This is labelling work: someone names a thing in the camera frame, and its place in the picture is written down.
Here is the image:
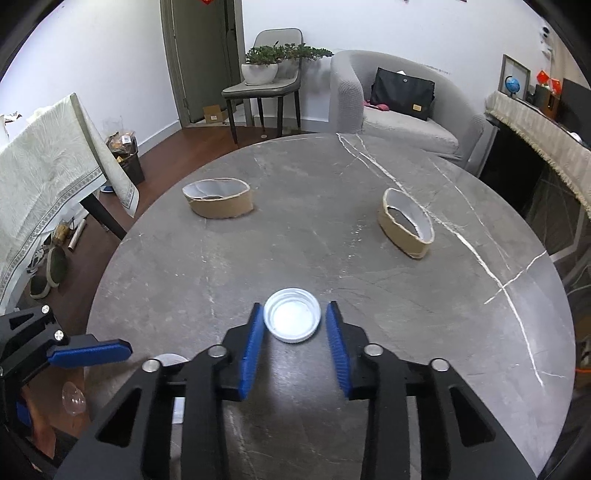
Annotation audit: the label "black monitor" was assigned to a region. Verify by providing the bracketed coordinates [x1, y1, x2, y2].
[556, 78, 591, 139]

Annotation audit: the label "small red flags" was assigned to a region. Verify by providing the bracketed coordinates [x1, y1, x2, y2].
[536, 69, 564, 93]

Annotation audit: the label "black full waste bin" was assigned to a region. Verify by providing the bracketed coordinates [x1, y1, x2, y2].
[106, 131, 146, 186]

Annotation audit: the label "grey green door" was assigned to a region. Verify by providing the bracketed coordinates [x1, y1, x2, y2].
[161, 0, 245, 130]

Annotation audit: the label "picture frame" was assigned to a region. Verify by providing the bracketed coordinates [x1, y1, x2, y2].
[500, 54, 532, 100]

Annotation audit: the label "silver cylinder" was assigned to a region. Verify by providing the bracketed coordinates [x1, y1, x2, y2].
[68, 220, 88, 252]

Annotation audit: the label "clear plastic container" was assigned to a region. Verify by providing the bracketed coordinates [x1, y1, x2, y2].
[61, 381, 87, 414]

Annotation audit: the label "black speaker box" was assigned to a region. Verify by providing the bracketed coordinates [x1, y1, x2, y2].
[531, 85, 559, 118]

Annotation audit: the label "beige fringed table cloth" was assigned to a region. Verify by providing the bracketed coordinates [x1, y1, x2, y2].
[484, 91, 591, 206]

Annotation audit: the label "round grey marble table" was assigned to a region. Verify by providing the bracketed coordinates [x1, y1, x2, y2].
[85, 133, 578, 480]

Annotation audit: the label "white plastic lid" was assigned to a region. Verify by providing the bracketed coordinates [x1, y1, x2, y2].
[263, 287, 322, 343]

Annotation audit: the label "potted plant in white pot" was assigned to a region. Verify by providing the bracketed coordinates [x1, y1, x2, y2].
[241, 46, 282, 86]

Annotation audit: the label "grey armchair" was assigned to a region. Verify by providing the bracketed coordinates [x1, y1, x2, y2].
[329, 50, 488, 174]

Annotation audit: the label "pale green patterned tablecloth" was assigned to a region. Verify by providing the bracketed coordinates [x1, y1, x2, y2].
[0, 92, 140, 305]

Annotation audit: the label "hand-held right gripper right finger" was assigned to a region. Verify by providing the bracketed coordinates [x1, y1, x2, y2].
[325, 301, 539, 480]

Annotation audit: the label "black bag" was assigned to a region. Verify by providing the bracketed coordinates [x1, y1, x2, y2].
[369, 67, 435, 121]

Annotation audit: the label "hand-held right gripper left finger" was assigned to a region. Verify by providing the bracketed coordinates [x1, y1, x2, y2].
[60, 302, 266, 480]

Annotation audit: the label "potted plant in grey pot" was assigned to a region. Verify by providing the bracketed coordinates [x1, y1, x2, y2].
[277, 42, 334, 79]

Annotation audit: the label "brown cardboard tape ring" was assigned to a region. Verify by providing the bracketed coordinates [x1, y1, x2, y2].
[378, 187, 435, 260]
[182, 176, 256, 220]

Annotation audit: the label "grey dining chair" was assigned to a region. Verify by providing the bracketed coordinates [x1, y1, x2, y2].
[222, 28, 303, 145]

